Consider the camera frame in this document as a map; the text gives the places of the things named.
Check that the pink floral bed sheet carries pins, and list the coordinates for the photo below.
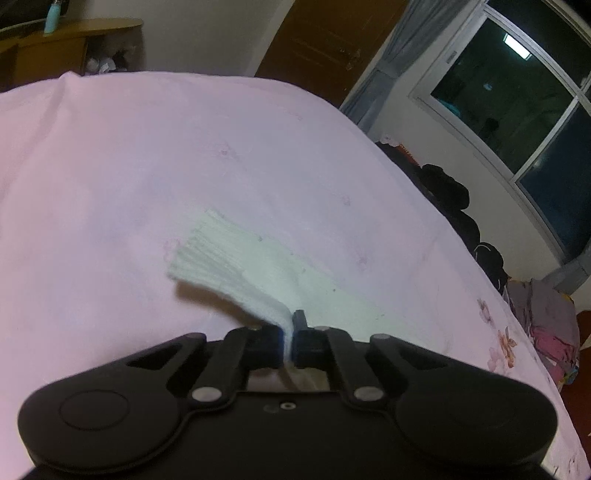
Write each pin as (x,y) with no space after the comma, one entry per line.
(115,184)

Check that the stack of folded clothes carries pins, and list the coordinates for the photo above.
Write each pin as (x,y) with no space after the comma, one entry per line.
(549,323)

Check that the small white knit garment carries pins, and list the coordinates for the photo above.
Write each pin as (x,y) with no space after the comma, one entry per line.
(240,258)

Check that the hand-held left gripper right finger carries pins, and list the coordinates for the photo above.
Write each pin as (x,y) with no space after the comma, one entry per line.
(296,344)

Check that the teal bottle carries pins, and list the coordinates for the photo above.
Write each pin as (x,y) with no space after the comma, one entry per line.
(51,18)

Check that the brown wooden door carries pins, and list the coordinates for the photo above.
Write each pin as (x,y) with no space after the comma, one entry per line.
(318,46)

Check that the sliding glass window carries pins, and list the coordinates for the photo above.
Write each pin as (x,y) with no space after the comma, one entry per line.
(508,97)

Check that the pile of black clothes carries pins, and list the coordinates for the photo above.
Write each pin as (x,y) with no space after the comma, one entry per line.
(445,189)

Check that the wooden cabinet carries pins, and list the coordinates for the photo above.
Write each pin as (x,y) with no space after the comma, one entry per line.
(51,50)

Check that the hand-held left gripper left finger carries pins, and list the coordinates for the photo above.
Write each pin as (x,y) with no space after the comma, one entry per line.
(276,347)

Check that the white clutter under desk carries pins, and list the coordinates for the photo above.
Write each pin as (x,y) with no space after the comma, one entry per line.
(108,62)

